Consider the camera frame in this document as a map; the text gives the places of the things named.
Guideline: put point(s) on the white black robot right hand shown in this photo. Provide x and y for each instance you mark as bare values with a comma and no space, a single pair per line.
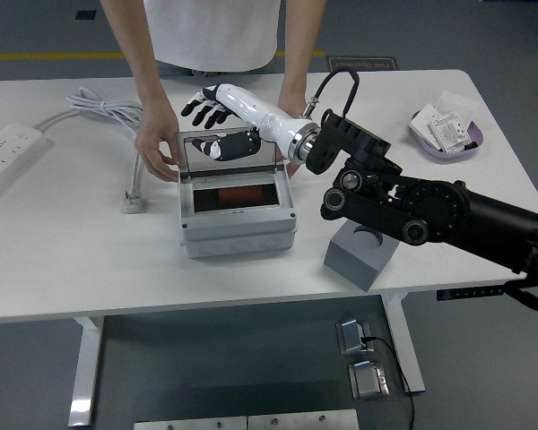
260,112

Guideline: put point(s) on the grey cube holder round hole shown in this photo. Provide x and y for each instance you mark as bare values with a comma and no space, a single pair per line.
349,264

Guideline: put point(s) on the grey metal floor plate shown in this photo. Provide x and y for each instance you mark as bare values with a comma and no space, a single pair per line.
188,424
300,421

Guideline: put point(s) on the purple shallow tray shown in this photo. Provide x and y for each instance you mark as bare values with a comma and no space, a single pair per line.
448,157

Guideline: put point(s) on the small black part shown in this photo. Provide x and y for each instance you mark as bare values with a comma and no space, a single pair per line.
471,145

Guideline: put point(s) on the smoky transparent hinged box lid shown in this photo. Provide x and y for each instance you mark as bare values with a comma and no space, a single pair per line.
251,165

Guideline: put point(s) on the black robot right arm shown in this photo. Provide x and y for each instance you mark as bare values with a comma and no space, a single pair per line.
475,215

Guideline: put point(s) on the white power strip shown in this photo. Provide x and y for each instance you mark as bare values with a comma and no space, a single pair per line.
4,152

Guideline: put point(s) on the plain white square plate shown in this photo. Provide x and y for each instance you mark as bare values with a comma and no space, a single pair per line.
457,103

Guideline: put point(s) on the person's right hand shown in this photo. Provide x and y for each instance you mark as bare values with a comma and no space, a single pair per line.
154,139

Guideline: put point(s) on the person's left forearm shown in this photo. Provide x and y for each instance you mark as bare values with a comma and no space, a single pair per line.
300,54

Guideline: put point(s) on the orange cylindrical battery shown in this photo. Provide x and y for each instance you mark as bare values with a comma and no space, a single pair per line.
242,197

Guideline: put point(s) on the white table leg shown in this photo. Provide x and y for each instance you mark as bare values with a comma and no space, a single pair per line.
403,340
85,372

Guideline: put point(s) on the white socket panel with print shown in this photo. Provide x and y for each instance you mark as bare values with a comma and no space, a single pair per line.
450,132

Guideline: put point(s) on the black table control panel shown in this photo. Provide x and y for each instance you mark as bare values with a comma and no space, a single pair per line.
466,293

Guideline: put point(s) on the dark floor sign with lettering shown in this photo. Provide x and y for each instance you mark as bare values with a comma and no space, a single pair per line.
376,65

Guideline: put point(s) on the white plate with grey edge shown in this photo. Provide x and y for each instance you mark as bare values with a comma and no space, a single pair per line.
423,123

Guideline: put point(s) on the grey box cover frame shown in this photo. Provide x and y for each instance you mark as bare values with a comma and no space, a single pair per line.
237,224

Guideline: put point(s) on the silver floor socket box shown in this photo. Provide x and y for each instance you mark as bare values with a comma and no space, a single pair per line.
352,338
367,380

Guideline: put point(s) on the person's left hand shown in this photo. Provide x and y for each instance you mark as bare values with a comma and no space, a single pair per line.
293,105

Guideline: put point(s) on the person's torso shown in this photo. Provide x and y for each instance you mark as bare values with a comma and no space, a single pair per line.
215,36

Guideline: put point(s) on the person's right forearm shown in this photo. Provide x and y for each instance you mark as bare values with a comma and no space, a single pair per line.
134,58

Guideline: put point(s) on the grey electrical box base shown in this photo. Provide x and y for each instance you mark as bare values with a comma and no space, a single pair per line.
240,245

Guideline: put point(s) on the black floor hatch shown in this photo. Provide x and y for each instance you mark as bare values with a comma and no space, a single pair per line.
85,15

